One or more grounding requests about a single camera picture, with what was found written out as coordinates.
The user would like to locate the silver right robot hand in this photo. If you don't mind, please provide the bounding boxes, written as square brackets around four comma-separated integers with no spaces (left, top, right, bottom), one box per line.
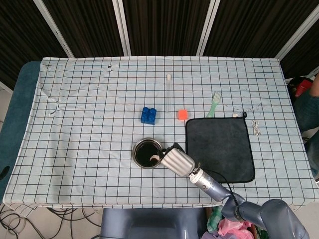
[158,142,196,178]

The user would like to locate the stainless steel bowl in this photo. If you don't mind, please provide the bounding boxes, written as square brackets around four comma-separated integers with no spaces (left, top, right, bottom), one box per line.
[132,137,164,170]

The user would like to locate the dark grey cloth mat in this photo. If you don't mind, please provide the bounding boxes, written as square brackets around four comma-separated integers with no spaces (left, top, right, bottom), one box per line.
[184,112,256,184]

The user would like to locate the blue toy building block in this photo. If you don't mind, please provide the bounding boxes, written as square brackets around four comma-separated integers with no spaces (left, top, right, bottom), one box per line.
[140,107,158,125]

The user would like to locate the green brush white bristles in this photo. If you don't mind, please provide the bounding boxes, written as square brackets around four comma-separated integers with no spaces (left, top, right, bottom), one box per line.
[206,91,223,119]

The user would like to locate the green plastic bag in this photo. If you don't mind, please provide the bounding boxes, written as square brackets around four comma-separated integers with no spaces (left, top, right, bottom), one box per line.
[206,206,224,234]

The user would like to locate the clear capped test tube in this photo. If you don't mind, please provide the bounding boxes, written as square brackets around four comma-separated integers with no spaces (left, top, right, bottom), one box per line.
[165,73,173,114]

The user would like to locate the blue-grey robot torso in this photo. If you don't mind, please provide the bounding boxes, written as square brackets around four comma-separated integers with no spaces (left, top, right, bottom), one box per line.
[99,207,208,239]

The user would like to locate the pink plastic bag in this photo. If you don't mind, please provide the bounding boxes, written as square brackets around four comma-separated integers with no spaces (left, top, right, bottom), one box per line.
[217,218,254,239]

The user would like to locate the white black-checked tablecloth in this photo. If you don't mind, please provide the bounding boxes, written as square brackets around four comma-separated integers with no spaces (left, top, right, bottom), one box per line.
[2,56,319,208]

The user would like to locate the person in teal shirt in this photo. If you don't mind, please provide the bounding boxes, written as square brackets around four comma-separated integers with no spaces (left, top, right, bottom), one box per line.
[296,73,319,181]

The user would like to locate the red and black bag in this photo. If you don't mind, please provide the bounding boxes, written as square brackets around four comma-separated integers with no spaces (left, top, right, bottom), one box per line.
[286,76,314,99]

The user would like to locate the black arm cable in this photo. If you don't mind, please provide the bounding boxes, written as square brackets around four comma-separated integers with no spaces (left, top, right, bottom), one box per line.
[198,162,240,208]

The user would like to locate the white coiled usb cable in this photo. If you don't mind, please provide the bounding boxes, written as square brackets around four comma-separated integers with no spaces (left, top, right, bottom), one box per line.
[251,119,262,136]

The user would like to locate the white partition frame post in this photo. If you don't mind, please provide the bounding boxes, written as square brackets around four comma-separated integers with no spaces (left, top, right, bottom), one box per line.
[196,0,221,57]
[276,7,319,60]
[111,0,132,57]
[33,0,75,58]

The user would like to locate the black floor cables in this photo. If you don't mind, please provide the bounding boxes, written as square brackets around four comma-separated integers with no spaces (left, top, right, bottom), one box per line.
[0,203,102,239]

